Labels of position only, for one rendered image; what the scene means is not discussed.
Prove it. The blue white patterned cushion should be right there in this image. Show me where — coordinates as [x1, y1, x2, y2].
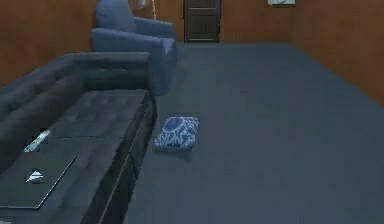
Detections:
[152, 115, 200, 150]

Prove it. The blue armchair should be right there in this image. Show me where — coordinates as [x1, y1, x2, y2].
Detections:
[90, 0, 179, 97]

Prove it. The dark brown room door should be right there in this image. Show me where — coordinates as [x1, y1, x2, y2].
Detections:
[183, 0, 222, 44]

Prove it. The black closed laptop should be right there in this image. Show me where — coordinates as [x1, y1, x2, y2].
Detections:
[0, 150, 78, 210]

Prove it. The black tufted sofa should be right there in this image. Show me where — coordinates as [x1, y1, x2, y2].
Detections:
[0, 51, 158, 224]

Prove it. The white floor lamp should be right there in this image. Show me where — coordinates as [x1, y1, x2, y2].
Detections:
[137, 0, 158, 21]

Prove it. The grey remote control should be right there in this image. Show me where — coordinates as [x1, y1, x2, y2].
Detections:
[23, 129, 51, 153]

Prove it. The white framed wall picture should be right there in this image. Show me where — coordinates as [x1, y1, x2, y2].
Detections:
[267, 0, 297, 6]

